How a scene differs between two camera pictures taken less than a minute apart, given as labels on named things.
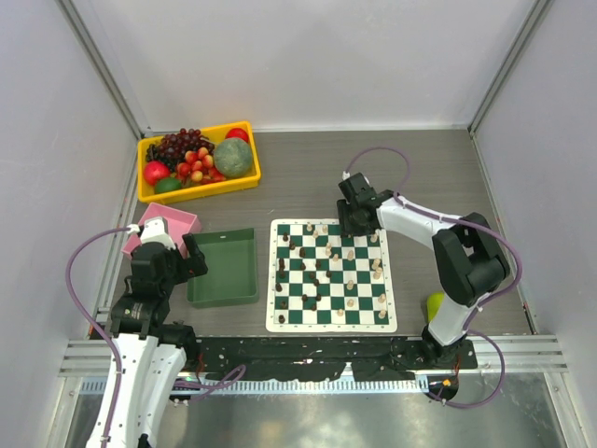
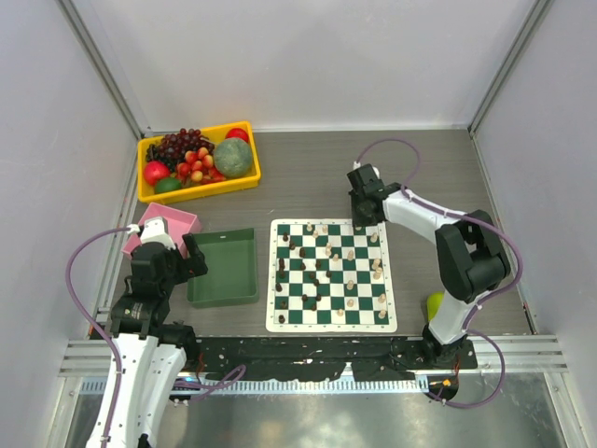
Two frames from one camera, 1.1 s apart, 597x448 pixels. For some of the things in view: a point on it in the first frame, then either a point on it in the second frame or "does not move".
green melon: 232,158 does not move
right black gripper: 346,228 -> 357,219
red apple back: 237,133 does not move
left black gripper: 195,264 does not move
